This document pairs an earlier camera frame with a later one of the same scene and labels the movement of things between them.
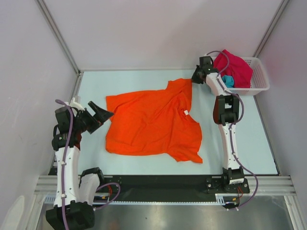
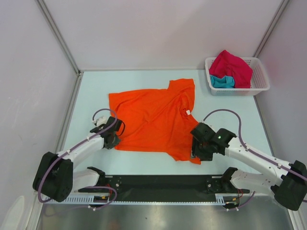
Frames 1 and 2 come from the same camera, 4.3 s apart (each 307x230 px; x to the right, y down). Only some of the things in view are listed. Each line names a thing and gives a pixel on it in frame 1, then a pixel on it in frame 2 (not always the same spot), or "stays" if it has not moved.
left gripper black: [101, 114] → [115, 142]
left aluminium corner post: [57, 31] stays
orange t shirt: [154, 122] stays
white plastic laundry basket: [259, 81] stays
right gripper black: [194, 78] → [195, 151]
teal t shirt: [229, 81] stays
